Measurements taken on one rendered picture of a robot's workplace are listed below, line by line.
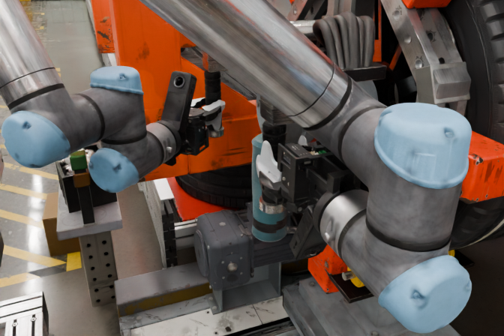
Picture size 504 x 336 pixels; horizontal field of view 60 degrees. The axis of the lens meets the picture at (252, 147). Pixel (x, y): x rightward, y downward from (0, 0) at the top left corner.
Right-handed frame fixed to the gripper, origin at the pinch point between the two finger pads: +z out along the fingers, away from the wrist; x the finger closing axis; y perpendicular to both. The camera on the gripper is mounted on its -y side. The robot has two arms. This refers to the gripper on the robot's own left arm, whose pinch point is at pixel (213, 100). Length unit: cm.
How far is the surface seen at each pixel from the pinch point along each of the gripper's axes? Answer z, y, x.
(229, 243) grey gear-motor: 7.4, 43.5, -0.7
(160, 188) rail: 26, 44, -37
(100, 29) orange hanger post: 145, 15, -164
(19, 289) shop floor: -1, 83, -84
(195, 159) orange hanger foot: 19.0, 26.1, -17.7
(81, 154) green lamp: -7.1, 16.9, -35.0
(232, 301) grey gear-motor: 17, 74, -5
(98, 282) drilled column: 5, 73, -50
